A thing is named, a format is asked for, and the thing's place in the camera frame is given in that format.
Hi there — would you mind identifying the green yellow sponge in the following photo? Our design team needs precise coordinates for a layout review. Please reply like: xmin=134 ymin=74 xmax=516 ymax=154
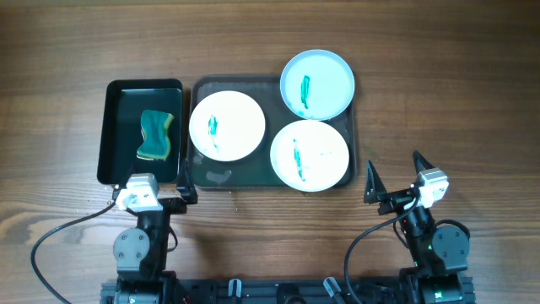
xmin=137 ymin=110 xmax=175 ymax=160

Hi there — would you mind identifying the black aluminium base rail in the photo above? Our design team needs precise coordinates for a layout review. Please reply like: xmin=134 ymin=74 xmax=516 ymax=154
xmin=100 ymin=275 xmax=476 ymax=304

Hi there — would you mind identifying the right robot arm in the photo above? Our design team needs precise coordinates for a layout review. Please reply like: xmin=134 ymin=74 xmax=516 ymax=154
xmin=364 ymin=151 xmax=476 ymax=303

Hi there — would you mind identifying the black water basin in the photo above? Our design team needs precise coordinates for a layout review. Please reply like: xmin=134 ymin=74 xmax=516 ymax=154
xmin=97 ymin=79 xmax=187 ymax=186

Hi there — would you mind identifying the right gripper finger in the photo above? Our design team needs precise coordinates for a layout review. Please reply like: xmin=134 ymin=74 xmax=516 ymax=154
xmin=364 ymin=160 xmax=387 ymax=204
xmin=413 ymin=150 xmax=435 ymax=173

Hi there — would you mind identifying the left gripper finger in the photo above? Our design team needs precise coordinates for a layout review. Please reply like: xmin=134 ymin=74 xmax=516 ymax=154
xmin=175 ymin=158 xmax=198 ymax=204
xmin=112 ymin=166 xmax=134 ymax=198

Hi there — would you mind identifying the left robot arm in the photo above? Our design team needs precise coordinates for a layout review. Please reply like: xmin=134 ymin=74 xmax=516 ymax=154
xmin=100 ymin=159 xmax=197 ymax=304

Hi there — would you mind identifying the white plate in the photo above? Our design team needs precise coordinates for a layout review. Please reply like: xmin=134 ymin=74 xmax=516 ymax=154
xmin=189 ymin=90 xmax=266 ymax=162
xmin=279 ymin=49 xmax=355 ymax=121
xmin=269 ymin=120 xmax=349 ymax=192

